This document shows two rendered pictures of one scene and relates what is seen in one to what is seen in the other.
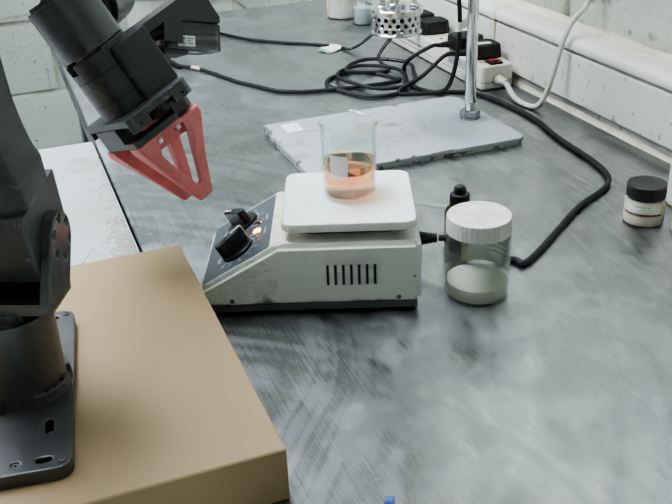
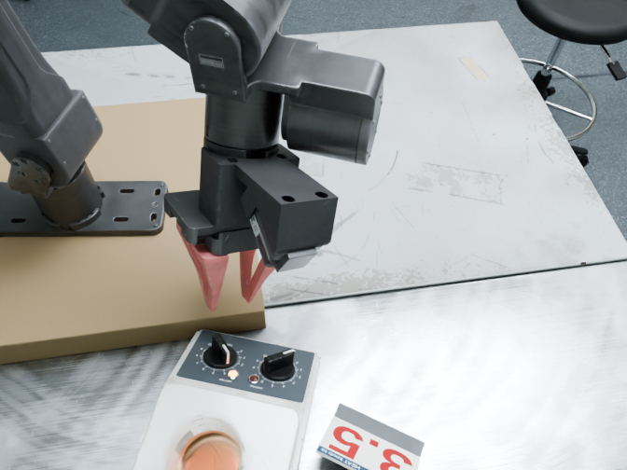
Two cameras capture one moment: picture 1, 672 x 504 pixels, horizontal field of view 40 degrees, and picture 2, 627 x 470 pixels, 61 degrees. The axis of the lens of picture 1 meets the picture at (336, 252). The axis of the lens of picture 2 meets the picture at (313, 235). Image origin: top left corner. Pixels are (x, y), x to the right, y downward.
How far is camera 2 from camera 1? 0.87 m
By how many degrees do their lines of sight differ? 72
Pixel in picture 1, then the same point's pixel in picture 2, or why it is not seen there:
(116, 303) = (174, 260)
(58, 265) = (22, 178)
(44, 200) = (26, 145)
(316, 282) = not seen: hidden behind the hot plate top
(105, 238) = (375, 269)
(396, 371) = not seen: outside the picture
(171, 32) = (245, 200)
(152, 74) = (206, 200)
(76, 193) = (485, 244)
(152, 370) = (64, 281)
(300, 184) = (262, 419)
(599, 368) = not seen: outside the picture
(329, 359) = (88, 434)
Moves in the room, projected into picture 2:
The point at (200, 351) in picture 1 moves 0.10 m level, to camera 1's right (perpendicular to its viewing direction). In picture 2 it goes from (72, 313) to (23, 413)
